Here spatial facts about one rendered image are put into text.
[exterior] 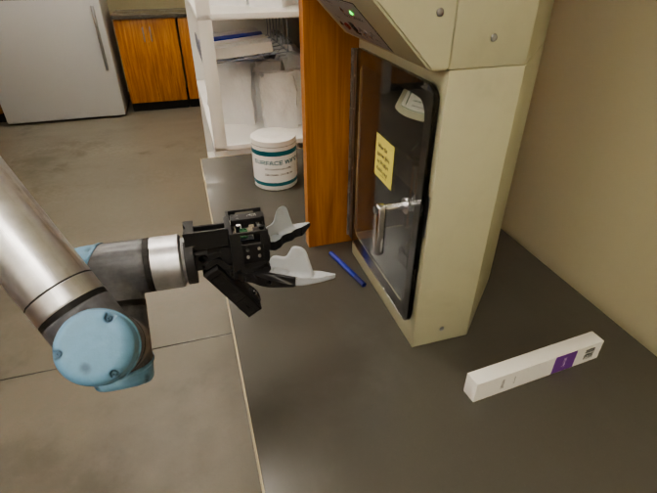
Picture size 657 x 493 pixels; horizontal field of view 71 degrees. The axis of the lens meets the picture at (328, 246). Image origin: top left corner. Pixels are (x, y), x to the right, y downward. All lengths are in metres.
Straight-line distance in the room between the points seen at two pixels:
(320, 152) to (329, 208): 0.14
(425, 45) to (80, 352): 0.49
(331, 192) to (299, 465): 0.58
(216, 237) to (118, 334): 0.21
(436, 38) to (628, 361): 0.64
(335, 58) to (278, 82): 0.95
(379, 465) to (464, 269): 0.33
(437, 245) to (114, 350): 0.47
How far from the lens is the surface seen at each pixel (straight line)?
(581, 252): 1.11
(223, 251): 0.66
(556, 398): 0.85
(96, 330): 0.50
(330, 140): 0.99
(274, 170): 1.34
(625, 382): 0.92
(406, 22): 0.58
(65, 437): 2.11
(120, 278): 0.65
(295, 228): 0.75
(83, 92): 5.63
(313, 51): 0.94
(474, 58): 0.64
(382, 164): 0.80
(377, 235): 0.73
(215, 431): 1.93
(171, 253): 0.64
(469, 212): 0.73
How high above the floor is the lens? 1.54
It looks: 33 degrees down
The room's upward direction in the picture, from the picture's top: straight up
